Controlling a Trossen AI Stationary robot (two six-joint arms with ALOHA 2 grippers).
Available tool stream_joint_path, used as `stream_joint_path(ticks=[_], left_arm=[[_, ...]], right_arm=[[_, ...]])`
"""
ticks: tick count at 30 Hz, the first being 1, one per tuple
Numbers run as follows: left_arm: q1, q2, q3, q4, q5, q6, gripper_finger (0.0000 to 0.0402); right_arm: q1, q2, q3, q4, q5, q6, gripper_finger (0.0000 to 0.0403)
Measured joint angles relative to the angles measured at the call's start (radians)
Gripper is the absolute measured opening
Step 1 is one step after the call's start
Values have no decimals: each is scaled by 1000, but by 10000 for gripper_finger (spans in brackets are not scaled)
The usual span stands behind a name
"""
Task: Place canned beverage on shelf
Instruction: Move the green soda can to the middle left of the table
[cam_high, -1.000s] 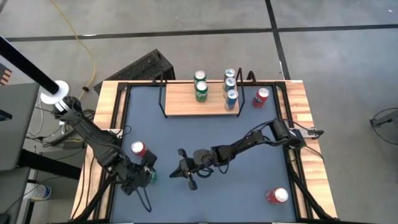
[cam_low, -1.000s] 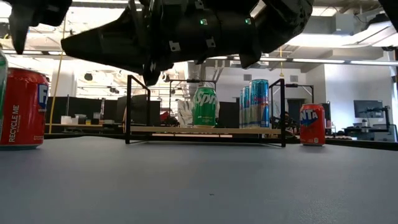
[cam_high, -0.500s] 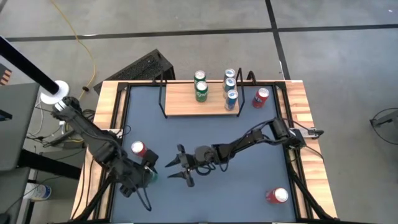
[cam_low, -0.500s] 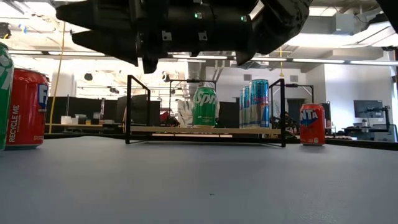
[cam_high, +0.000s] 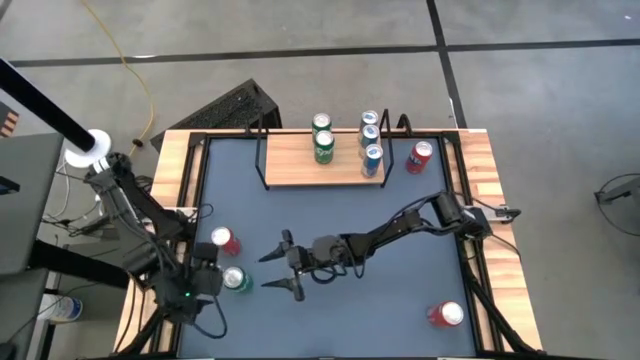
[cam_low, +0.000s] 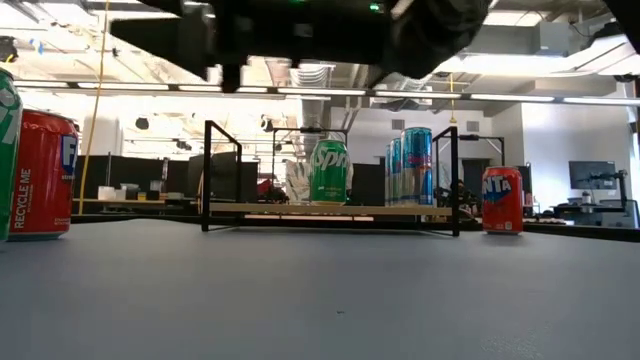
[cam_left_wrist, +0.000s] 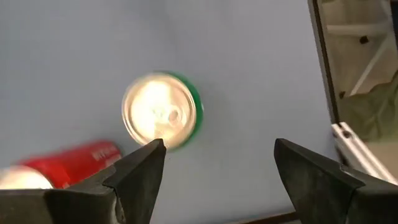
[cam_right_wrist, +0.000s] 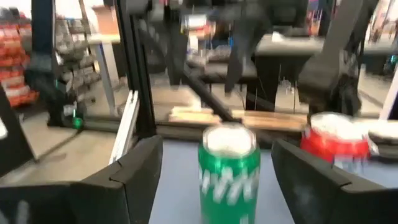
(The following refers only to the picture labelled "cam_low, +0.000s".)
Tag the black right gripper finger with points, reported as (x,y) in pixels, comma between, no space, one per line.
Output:
(190,45)

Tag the green Sprite can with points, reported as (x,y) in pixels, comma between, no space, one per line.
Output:
(328,175)
(9,165)

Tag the blue silver Red Bull can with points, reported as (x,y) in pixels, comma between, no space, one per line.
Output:
(417,170)
(395,175)

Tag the red Fanta can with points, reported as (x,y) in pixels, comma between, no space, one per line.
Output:
(45,170)
(502,210)

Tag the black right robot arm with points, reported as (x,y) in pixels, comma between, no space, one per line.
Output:
(435,35)

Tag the large black monitor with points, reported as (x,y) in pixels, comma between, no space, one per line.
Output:
(222,175)

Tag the black office partition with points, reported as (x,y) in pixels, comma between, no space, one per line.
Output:
(120,172)

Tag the white crumpled sheet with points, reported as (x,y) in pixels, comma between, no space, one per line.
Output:
(297,180)

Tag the white box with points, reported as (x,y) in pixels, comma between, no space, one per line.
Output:
(106,193)

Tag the black ceiling spotlight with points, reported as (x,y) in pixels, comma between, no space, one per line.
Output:
(7,50)

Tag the wooden office desk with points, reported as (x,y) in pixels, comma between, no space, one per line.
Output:
(90,201)

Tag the person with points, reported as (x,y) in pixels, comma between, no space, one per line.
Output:
(465,195)

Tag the black computer monitor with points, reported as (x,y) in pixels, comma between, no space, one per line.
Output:
(592,175)

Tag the grey box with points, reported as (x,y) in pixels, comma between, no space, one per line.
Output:
(622,215)

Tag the silver corrugated air duct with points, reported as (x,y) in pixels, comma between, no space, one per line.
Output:
(311,100)

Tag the wooden shelf with black frame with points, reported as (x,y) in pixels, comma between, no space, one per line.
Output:
(300,209)

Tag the black metal rig frame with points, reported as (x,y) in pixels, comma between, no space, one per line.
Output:
(575,231)

